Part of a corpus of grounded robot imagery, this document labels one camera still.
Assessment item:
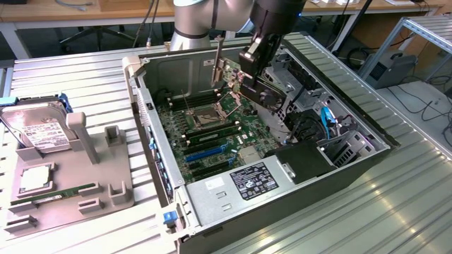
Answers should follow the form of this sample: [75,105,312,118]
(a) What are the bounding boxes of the blue expansion slot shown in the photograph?
[186,147,228,163]

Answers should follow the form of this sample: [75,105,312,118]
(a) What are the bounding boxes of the grey parts rack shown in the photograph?
[2,111,138,235]

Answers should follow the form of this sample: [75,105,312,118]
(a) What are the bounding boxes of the black stand pole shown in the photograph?
[331,0,375,55]

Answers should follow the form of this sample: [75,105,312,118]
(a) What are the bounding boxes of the wooden desk with white frame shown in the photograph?
[0,0,444,60]

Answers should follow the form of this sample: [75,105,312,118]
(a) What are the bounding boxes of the black RAM slot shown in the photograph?
[166,88,218,102]
[171,94,220,108]
[168,91,219,105]
[172,96,222,112]

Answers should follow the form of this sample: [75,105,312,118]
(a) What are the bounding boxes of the black office chair base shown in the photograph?
[59,24,139,53]

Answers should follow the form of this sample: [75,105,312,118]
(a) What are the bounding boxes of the blue flat wire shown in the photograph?
[320,106,338,140]

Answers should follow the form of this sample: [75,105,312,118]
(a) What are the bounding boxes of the silver hard disk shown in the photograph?
[0,102,79,155]

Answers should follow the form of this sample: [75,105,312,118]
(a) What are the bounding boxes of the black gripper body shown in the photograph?
[248,0,308,35]

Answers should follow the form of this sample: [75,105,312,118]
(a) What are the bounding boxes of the silver CPU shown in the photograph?
[19,167,54,194]

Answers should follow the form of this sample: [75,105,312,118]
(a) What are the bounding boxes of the green RAM stick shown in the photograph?
[10,182,99,206]
[186,125,242,146]

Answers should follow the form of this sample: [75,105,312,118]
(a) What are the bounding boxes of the silver drive cage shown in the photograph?
[256,43,354,145]

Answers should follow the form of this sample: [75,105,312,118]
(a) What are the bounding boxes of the blue disk caddy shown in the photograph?
[0,91,75,117]

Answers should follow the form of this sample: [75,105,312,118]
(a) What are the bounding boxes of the grey power supply unit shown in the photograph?
[186,155,299,228]

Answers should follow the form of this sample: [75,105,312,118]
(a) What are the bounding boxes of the CPU socket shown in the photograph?
[187,104,222,130]

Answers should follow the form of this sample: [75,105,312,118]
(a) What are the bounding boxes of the graphics card with metal bracket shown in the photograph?
[211,35,288,114]

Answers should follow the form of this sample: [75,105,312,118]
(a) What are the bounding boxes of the grey control box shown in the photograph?
[359,50,419,90]

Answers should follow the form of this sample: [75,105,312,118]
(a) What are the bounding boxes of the green motherboard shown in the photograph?
[155,88,283,185]

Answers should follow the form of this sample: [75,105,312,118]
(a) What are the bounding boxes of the long black expansion slot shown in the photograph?
[182,140,230,157]
[192,166,231,180]
[188,159,231,173]

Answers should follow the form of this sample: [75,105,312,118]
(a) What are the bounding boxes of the aluminium frame table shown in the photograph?
[356,15,452,83]

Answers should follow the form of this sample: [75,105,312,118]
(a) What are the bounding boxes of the grey hanging cable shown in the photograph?
[134,0,160,48]

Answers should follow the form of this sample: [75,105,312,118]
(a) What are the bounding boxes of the thin locking lever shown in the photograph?
[180,88,194,112]

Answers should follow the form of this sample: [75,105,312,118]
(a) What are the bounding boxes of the metal disk bay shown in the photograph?
[316,129,388,169]

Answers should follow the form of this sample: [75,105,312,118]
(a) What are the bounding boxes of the metal socket cover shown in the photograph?
[215,89,243,117]

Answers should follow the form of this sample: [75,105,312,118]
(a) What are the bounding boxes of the black fan shroud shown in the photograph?
[264,140,339,185]

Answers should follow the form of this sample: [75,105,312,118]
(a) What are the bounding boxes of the silver chipset heatsink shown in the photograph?
[239,147,260,161]

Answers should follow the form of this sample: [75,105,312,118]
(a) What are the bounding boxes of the open black PC case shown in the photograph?
[122,39,402,254]

